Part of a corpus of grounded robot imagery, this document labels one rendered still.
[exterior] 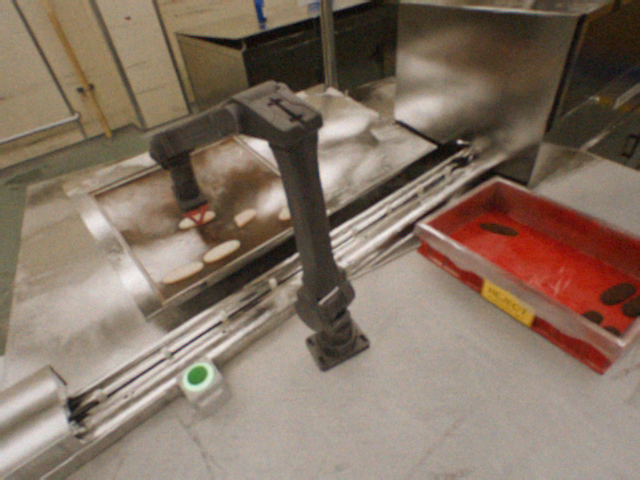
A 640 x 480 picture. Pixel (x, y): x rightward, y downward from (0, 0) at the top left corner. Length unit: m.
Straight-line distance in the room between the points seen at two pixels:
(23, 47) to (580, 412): 4.33
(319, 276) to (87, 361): 0.59
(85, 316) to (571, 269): 1.21
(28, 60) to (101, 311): 3.45
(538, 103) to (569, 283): 0.48
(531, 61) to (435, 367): 0.80
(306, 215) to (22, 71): 3.93
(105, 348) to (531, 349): 0.94
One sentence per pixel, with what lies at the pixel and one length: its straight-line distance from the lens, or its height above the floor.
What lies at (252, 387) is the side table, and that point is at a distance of 0.85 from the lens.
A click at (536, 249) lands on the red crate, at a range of 1.14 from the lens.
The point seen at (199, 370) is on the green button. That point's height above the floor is 0.91.
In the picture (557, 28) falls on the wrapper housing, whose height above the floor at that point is 1.27.
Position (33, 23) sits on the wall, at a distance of 4.37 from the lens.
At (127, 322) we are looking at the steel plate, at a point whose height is 0.82.
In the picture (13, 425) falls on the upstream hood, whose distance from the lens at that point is 0.91.
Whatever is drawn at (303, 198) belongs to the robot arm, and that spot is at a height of 1.21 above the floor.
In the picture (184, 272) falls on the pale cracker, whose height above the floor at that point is 0.91.
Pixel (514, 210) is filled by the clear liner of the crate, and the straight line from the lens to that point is 1.21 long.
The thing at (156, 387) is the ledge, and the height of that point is 0.86.
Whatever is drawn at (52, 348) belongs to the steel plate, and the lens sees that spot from 1.14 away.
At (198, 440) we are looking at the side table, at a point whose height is 0.82.
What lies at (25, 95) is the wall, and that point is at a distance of 4.42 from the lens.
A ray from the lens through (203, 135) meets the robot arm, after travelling 0.76.
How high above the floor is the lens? 1.54
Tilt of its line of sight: 40 degrees down
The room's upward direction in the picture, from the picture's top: 8 degrees counter-clockwise
